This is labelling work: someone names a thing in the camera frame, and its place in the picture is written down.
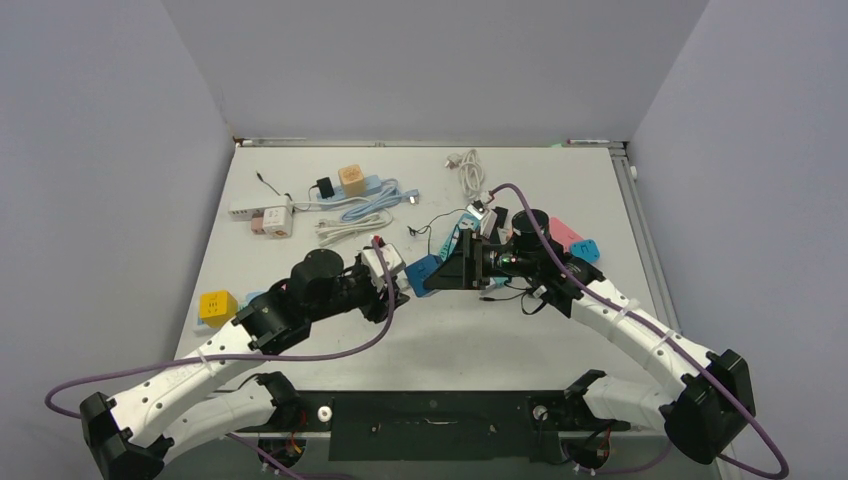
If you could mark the blue square plug adapter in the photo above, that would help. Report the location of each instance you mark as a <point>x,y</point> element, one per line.
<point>586,249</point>

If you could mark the light blue power strip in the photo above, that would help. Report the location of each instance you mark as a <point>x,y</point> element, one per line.
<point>373,185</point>

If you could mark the orange cube socket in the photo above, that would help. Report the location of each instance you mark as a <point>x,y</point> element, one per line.
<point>352,180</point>

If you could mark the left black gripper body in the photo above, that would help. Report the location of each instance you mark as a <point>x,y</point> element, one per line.
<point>372,302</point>

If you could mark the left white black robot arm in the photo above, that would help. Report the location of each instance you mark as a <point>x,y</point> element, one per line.
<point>134,434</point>

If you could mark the blue white small adapter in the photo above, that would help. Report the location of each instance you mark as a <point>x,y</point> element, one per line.
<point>418,271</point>

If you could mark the small black charger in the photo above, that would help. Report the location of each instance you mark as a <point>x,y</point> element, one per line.
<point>325,187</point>

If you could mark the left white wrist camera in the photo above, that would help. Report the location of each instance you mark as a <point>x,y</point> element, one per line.
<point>386,260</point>

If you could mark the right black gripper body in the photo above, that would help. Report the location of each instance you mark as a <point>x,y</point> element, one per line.
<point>486,261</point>

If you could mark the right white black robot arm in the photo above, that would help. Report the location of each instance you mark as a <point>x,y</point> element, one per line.
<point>700,399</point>

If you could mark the white long power strip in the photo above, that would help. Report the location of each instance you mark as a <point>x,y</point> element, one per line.
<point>246,209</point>

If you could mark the pink triangular socket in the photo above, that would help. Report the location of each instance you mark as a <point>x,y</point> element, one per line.
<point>563,234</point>

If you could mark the yellow socket block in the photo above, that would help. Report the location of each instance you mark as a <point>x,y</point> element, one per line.
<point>216,308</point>

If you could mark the white cube adapter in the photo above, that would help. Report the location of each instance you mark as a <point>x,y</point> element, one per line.
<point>277,222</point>

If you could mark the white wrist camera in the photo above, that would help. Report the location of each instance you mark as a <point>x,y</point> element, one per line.
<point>386,260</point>
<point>481,209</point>

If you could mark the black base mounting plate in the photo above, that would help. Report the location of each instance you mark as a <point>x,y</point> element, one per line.
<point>439,425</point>

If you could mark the teal power strip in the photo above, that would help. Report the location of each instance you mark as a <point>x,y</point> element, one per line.
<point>451,241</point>

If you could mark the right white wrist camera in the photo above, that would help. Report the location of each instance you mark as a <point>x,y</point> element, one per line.
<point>481,209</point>

